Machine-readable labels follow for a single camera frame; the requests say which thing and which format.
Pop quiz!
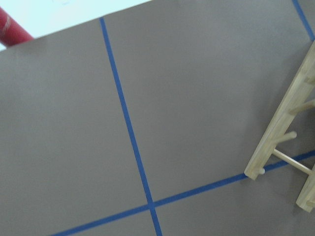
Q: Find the wooden dish rack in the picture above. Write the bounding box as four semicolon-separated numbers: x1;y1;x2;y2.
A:
244;43;315;212

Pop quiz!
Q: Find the red cylinder tube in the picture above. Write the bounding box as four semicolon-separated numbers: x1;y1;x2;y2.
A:
0;8;34;47

